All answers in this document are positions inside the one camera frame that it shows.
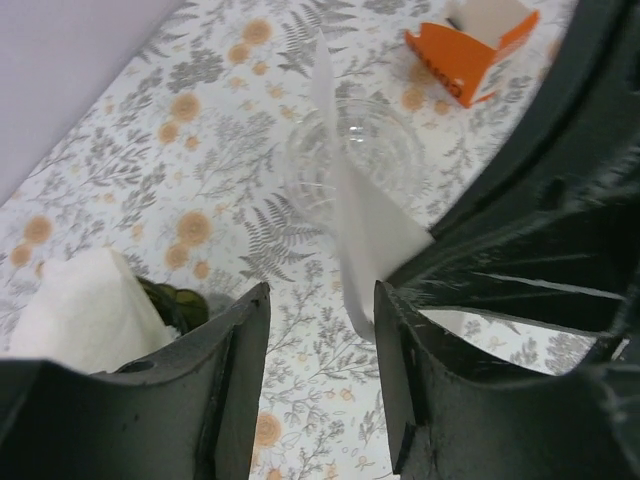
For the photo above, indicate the white paper coffee filter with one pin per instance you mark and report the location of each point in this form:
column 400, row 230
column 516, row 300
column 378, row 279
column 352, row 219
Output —
column 91, row 314

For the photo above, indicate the floral patterned table mat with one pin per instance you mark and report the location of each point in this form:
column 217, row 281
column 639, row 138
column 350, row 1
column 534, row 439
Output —
column 179, row 166

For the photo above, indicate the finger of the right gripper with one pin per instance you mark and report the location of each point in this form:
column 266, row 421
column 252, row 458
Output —
column 600, row 46
column 553, row 260

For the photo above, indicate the clear glass cup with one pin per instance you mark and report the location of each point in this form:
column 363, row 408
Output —
column 376, row 139

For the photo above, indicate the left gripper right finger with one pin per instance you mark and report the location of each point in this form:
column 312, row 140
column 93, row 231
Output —
column 454, row 411

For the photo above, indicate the orange coffee filter box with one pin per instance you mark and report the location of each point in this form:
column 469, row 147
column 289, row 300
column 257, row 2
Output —
column 471, row 45

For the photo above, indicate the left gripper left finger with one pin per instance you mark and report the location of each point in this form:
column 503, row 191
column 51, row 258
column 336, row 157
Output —
column 186, row 411

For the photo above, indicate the green glass coffee dripper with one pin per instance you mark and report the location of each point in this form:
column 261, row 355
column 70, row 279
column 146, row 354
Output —
column 183, row 309

